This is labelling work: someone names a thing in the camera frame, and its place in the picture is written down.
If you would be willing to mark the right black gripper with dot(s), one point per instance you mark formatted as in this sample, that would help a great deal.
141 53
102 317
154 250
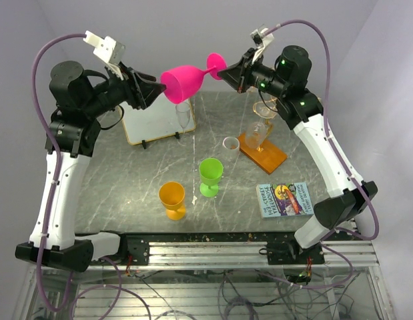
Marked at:
238 75

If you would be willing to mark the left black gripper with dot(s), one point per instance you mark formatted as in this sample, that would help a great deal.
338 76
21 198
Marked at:
134 82

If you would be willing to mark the pink plastic goblet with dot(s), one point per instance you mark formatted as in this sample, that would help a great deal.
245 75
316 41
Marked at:
185 81

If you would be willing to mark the clear round wine glass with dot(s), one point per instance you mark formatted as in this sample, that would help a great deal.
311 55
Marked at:
253 133

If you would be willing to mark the orange plastic goblet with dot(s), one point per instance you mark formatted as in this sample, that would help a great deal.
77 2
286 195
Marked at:
172 197

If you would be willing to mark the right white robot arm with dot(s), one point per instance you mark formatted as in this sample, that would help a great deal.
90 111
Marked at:
304 113

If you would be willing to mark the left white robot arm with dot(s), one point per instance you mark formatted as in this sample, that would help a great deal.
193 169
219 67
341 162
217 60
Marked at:
81 97

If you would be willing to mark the clear tall wine glass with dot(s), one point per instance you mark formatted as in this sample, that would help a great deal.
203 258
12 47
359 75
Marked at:
183 113

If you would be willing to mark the wooden rack base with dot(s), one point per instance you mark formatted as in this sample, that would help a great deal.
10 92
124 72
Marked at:
268 157

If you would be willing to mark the yellow framed whiteboard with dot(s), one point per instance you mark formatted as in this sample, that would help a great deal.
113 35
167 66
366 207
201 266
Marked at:
158 121

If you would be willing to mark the black whiteboard stand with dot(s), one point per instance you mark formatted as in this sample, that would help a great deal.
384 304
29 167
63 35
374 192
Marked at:
144 143

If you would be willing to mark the green plastic goblet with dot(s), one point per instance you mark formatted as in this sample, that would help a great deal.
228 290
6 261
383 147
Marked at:
211 171

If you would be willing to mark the treehouse story book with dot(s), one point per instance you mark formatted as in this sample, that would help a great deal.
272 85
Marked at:
284 200

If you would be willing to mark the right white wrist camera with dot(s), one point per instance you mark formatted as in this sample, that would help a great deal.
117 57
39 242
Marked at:
262 40

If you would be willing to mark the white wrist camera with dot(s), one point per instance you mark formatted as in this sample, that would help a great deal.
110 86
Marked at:
107 50
262 40

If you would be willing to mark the gold wire glass rack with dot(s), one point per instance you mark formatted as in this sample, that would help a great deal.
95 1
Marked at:
266 111

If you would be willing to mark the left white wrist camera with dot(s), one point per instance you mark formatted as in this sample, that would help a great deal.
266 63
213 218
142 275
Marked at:
107 50

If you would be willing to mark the aluminium mounting rail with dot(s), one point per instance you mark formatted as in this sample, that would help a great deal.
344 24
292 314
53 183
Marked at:
248 255

